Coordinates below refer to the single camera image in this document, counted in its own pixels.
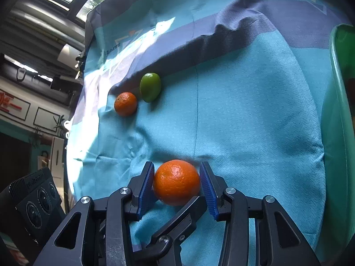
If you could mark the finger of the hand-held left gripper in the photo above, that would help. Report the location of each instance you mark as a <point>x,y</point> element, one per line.
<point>180,221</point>

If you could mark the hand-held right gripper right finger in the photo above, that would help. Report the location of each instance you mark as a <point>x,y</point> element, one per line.
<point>210,194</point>

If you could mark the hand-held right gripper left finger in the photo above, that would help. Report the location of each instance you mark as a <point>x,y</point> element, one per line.
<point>144,194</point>

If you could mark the large orange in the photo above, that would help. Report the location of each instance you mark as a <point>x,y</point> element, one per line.
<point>176,182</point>

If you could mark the small dark-spotted orange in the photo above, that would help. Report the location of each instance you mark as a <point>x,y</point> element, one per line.
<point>126,104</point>

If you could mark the green lime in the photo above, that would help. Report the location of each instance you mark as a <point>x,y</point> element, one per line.
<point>150,87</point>

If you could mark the green plastic bowl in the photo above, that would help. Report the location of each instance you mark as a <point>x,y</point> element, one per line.
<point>339,144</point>

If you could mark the teal printed blanket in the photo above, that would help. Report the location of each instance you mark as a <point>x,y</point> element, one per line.
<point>249,116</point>

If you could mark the black-framed wall panel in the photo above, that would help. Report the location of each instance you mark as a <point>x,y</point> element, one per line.
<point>45,119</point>

